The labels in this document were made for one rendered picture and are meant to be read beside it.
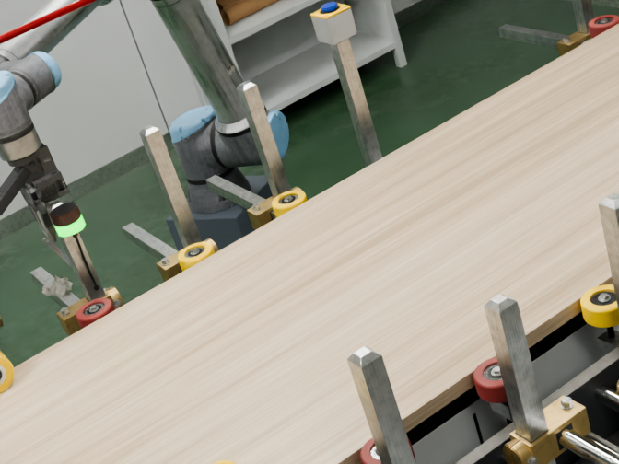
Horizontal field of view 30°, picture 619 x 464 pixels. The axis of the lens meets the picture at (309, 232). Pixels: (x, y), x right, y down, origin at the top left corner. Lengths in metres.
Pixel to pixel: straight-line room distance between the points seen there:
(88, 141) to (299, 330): 3.36
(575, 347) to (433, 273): 0.29
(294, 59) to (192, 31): 2.78
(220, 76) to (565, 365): 1.38
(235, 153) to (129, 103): 2.23
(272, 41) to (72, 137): 1.11
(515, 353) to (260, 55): 4.14
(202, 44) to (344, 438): 1.47
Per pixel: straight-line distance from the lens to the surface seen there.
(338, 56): 2.71
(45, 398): 2.24
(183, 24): 3.00
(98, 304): 2.46
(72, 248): 2.49
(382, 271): 2.22
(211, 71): 3.08
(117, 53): 5.37
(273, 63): 5.75
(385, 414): 1.58
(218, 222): 3.33
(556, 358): 2.09
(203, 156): 3.30
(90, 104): 5.36
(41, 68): 2.52
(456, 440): 2.00
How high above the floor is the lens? 2.02
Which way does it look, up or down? 27 degrees down
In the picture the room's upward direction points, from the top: 18 degrees counter-clockwise
